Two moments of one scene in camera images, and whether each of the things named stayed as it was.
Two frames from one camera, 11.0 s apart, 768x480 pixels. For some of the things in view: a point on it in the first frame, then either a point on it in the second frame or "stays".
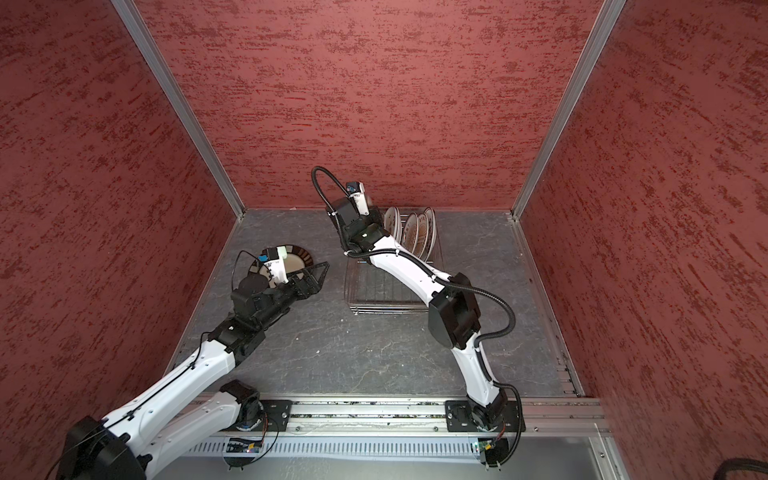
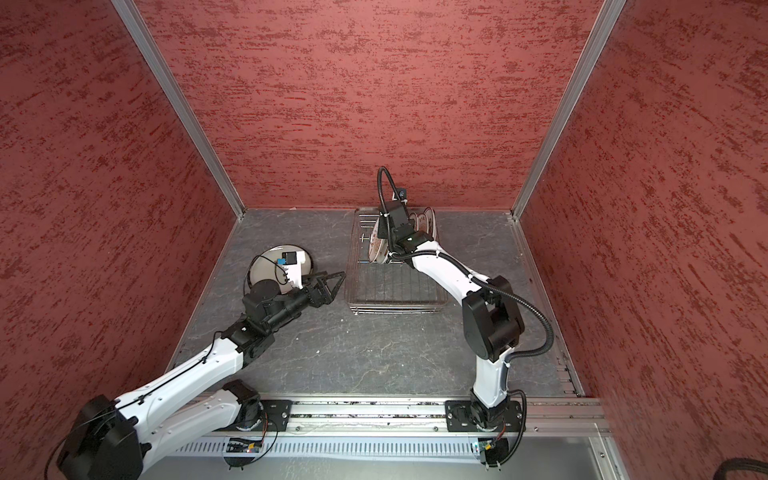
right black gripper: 377,215 → 384,228
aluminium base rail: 543,417 stays
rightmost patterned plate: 431,215 stays
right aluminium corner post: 534,182 stays
